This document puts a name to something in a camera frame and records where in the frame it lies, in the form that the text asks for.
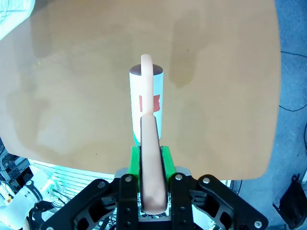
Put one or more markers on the pink spatula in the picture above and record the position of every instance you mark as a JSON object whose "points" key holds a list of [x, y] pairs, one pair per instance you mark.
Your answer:
{"points": [[152, 167]]}

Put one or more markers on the black bag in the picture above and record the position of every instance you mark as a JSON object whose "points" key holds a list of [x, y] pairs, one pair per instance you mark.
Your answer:
{"points": [[292, 201]]}

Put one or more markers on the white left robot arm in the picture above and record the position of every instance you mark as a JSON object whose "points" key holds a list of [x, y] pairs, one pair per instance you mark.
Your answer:
{"points": [[21, 198]]}

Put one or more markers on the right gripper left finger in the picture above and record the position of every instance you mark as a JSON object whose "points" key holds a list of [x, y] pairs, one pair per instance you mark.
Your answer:
{"points": [[127, 203]]}

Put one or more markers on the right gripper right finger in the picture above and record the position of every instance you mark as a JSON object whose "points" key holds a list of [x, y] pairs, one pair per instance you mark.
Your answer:
{"points": [[180, 203]]}

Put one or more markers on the aluminium profile base plate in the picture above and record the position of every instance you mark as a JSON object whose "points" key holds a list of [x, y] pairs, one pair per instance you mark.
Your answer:
{"points": [[72, 172]]}

